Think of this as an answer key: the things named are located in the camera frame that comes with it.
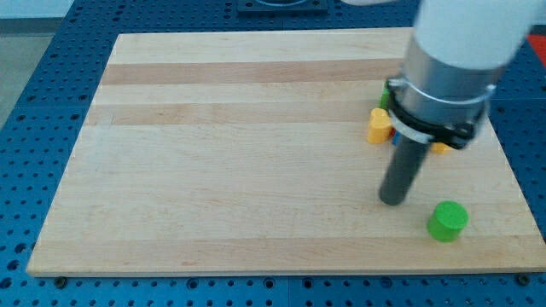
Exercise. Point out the yellow block behind tool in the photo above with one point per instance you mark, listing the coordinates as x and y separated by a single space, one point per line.
440 148

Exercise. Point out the green cylinder block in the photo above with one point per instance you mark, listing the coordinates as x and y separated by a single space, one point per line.
448 220

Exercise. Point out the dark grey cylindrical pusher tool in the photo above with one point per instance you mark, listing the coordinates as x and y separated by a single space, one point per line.
406 162

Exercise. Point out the light wooden board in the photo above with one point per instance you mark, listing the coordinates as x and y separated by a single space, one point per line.
245 153

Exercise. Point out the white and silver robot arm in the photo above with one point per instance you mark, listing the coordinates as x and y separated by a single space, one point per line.
456 54

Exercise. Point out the yellow heart block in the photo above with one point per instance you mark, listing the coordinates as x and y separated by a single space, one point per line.
379 127

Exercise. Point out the blue block behind tool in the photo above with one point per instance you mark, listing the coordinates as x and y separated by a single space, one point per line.
396 137

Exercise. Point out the green block behind arm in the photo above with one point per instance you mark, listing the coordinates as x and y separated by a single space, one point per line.
385 97

